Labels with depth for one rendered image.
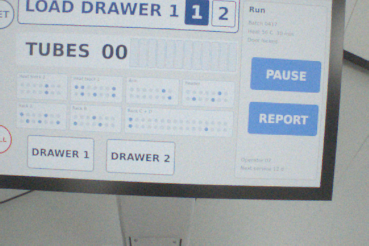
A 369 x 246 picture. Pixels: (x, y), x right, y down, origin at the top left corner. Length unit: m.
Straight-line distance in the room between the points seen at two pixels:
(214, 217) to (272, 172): 1.11
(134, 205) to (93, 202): 0.92
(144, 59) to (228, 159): 0.18
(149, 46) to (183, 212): 0.39
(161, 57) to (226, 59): 0.09
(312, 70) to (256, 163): 0.15
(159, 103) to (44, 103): 0.16
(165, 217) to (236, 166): 0.31
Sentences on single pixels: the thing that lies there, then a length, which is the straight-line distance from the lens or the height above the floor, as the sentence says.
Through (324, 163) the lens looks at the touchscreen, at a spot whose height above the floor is 1.00.
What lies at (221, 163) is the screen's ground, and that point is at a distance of 0.52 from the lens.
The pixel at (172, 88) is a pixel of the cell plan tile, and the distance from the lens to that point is 0.50.
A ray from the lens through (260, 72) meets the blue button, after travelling 0.52.
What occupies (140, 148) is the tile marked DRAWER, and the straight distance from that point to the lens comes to 0.51.
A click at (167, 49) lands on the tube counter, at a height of 1.12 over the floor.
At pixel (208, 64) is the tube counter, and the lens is 0.51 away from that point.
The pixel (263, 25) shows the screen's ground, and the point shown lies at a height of 1.15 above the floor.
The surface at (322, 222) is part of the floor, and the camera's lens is 1.75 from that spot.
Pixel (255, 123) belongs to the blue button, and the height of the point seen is 1.04.
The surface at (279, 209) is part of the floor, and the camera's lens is 1.72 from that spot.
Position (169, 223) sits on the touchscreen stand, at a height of 0.69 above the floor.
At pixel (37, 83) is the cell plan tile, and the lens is 0.54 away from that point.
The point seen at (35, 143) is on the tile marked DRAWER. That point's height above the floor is 1.01.
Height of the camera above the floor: 1.41
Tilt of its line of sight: 44 degrees down
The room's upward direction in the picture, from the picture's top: 4 degrees clockwise
